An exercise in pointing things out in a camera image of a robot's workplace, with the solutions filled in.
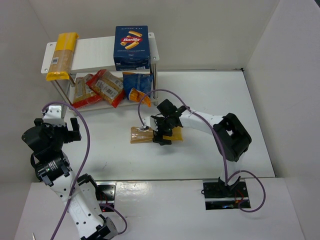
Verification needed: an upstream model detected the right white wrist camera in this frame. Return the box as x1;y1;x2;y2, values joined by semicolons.
142;116;158;131

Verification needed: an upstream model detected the red macaroni bag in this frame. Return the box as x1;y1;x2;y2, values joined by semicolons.
72;73;102;109
86;69;125;108

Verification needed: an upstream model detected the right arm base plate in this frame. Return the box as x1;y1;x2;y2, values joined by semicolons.
201;180;251;211

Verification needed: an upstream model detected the white two-tier shelf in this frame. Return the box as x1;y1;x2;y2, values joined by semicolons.
41;32;160;112

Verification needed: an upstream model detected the red macaroni bag right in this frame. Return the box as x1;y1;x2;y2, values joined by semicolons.
86;69;125;108

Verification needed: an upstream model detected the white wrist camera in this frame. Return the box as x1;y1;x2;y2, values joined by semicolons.
142;116;158;131
42;105;65;127

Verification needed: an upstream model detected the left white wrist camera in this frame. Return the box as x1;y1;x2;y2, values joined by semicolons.
42;105;65;127

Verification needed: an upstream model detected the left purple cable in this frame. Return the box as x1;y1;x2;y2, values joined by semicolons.
41;101;128;240

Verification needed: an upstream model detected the yellow spaghetti bag on shelf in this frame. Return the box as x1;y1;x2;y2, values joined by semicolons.
46;32;79;82

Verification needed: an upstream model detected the blue and orange pasta bag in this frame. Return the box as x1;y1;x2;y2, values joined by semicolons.
122;72;153;103

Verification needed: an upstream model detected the purple cable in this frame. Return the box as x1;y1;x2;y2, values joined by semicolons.
41;101;128;240
137;89;266;213

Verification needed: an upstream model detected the yellow spaghetti bag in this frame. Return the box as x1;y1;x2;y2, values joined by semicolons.
46;32;79;82
130;126;184;144

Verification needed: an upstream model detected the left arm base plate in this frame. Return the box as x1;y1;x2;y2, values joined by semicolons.
95;181;116;213

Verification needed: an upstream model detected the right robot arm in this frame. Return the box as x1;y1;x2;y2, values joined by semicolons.
143;99;252;190

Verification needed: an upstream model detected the blue Barilla pasta box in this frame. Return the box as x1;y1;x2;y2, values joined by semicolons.
113;25;151;71

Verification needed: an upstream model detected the red macaroni bag left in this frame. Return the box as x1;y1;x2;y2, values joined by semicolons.
72;73;102;109

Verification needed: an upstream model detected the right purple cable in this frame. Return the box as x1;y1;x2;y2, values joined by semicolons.
137;89;266;213

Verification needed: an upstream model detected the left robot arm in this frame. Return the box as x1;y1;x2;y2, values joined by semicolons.
21;117;118;240

